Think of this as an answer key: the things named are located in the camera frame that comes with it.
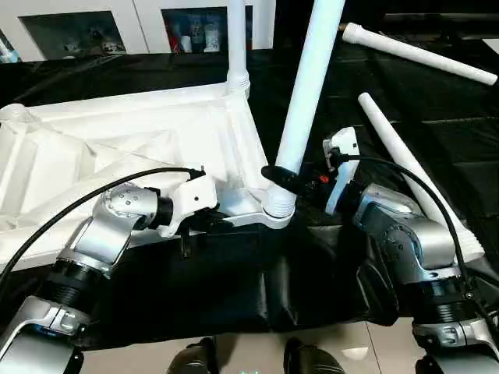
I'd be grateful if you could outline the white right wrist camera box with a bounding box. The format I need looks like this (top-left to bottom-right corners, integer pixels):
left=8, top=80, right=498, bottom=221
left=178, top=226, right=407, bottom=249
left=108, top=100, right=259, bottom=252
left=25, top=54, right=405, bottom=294
left=321, top=126, right=363, bottom=217

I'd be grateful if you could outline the white cabinet with glass doors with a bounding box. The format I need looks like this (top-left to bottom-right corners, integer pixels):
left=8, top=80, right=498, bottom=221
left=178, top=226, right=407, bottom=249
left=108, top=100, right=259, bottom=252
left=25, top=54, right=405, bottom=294
left=0, top=0, right=277, bottom=63

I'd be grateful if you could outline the white plastic table top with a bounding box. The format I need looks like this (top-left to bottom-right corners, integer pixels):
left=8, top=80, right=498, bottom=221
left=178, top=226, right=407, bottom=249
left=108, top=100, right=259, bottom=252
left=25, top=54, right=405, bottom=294
left=0, top=81, right=299, bottom=273

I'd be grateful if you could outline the black left wrist camera cable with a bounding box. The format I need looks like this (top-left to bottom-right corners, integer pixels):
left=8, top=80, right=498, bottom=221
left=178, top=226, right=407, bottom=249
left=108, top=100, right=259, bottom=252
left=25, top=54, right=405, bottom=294
left=0, top=165, right=207, bottom=283

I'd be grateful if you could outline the white teal mop handle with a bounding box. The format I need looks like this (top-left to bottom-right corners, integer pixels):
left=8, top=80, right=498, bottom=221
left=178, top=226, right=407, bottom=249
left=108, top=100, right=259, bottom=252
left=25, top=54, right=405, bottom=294
left=0, top=31, right=21, bottom=65

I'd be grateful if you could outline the black work mat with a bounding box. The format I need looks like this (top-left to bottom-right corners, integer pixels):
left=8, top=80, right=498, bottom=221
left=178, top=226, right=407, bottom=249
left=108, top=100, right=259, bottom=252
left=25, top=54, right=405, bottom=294
left=0, top=31, right=499, bottom=351

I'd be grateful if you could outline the white plastic table leg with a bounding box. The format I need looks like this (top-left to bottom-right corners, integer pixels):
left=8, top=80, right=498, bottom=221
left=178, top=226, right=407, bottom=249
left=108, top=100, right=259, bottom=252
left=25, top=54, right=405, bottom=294
left=225, top=0, right=253, bottom=99
left=341, top=21, right=499, bottom=87
left=356, top=91, right=487, bottom=266
left=260, top=0, right=347, bottom=230

